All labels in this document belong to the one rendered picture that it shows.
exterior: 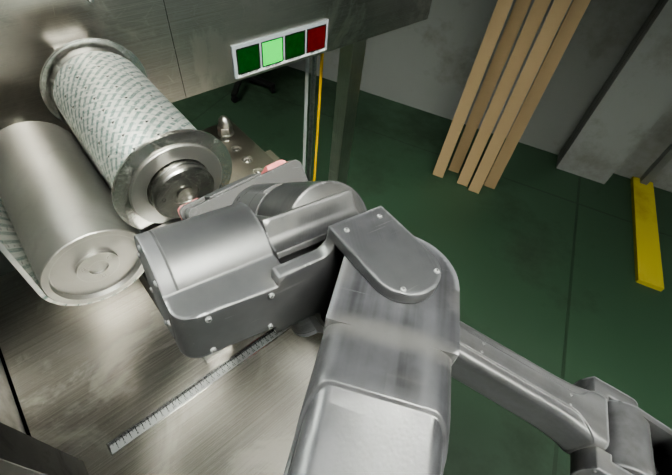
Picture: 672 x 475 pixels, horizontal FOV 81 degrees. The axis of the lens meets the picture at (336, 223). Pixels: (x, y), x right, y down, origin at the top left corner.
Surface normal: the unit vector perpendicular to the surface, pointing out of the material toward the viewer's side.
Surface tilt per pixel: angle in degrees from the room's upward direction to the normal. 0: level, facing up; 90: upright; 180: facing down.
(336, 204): 50
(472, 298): 0
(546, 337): 0
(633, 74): 90
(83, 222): 13
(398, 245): 7
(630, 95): 90
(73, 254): 90
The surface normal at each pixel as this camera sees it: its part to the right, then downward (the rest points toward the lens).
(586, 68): -0.43, 0.66
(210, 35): 0.65, 0.61
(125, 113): -0.04, -0.57
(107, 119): -0.33, -0.30
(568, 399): 0.28, -0.63
